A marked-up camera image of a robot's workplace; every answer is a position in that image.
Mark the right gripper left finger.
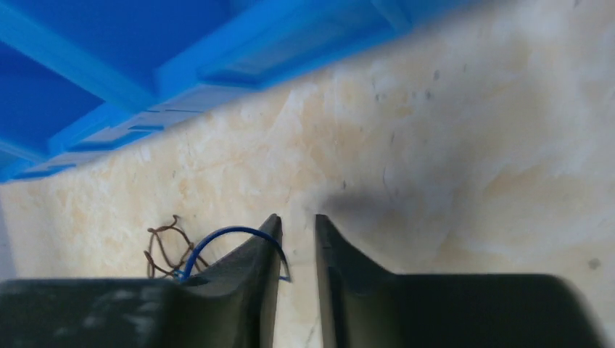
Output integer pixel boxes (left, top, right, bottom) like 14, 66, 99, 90
1, 215, 283, 347

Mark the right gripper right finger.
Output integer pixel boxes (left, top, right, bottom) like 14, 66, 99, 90
315, 215, 608, 347

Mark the cable bundle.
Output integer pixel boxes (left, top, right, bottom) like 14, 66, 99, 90
144, 215, 211, 281

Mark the blue three-compartment bin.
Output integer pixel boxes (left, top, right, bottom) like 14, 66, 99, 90
1, 1, 460, 183

